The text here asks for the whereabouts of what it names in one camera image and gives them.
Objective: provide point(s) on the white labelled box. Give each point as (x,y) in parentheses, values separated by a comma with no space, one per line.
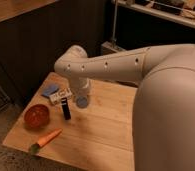
(58,96)

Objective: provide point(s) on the metal shelf rack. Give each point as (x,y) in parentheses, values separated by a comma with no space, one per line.
(132,24)

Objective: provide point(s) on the orange toy carrot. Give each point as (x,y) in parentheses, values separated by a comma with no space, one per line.
(41,142)

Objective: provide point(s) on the orange bowl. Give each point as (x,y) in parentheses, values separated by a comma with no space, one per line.
(37,116)

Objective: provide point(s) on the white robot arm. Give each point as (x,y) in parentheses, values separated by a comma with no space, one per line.
(163,124)

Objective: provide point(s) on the blue ceramic cup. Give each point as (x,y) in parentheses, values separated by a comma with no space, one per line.
(82,102)

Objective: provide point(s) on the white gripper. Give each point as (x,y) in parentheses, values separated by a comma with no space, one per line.
(80,87)

